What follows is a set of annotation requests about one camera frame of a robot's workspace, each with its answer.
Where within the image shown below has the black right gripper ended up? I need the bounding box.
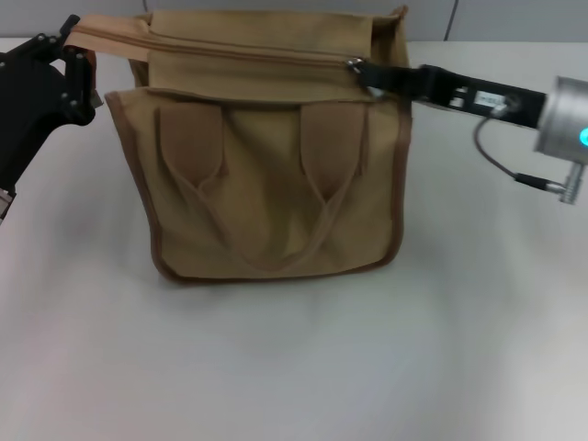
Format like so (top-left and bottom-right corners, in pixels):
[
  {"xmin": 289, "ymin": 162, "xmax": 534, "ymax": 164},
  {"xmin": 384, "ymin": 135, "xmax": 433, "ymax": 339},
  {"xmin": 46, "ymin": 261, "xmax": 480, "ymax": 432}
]
[{"xmin": 356, "ymin": 60, "xmax": 548, "ymax": 129}]

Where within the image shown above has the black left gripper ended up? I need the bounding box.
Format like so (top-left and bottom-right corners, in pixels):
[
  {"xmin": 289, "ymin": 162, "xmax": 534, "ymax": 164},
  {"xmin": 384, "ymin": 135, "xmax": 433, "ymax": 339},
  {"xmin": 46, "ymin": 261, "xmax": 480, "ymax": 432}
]
[{"xmin": 0, "ymin": 14, "xmax": 101, "ymax": 194}]

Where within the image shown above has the khaki canvas food bag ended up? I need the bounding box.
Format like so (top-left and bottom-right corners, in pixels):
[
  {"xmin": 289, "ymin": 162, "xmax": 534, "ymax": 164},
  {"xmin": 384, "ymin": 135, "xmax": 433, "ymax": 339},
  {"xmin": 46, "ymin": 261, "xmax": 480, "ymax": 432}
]
[{"xmin": 63, "ymin": 4, "xmax": 413, "ymax": 288}]

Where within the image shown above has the right gripper cable with plug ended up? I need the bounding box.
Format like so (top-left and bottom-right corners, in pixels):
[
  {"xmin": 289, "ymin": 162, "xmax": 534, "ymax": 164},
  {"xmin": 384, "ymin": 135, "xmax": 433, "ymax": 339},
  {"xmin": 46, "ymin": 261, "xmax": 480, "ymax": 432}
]
[{"xmin": 474, "ymin": 101, "xmax": 585, "ymax": 209}]

